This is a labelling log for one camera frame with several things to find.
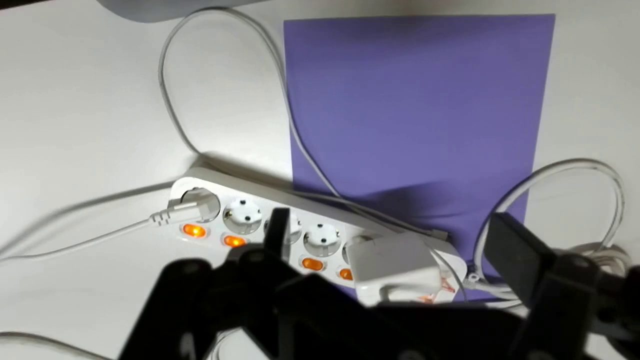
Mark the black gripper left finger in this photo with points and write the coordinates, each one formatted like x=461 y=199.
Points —
x=277 y=238

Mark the white power strip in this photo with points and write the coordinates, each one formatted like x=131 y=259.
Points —
x=318 y=232

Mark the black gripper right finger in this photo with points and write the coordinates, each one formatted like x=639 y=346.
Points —
x=517 y=255

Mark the white power adapter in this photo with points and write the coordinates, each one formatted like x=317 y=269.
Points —
x=393 y=269

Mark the purple paper sheet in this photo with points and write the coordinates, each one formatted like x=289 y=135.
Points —
x=425 y=119

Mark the white plug in strip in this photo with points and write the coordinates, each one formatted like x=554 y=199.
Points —
x=195 y=204

